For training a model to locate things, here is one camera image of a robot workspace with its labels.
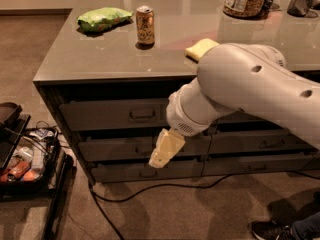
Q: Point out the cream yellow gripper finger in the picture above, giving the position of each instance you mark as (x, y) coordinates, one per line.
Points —
(168, 144)

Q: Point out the yellow sponge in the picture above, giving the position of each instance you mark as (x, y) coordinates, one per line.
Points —
(197, 51)

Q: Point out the black sneaker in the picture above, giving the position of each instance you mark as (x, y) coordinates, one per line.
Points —
(269, 230)

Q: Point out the orange soda can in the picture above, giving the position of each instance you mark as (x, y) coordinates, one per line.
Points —
(145, 25)

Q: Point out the grey drawer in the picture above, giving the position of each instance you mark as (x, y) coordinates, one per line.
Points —
(261, 164)
(238, 117)
(142, 171)
(114, 114)
(256, 141)
(136, 148)

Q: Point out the dark glass pitcher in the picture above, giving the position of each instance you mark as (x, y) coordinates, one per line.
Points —
(303, 8)

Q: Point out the grey drawer cabinet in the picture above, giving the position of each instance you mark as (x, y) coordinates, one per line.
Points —
(111, 65)

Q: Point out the black cart with clutter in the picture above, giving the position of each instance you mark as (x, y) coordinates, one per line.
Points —
(35, 175)

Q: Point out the green chip bag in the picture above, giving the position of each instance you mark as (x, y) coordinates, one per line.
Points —
(102, 19)

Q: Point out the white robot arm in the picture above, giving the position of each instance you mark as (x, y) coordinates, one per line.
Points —
(238, 77)

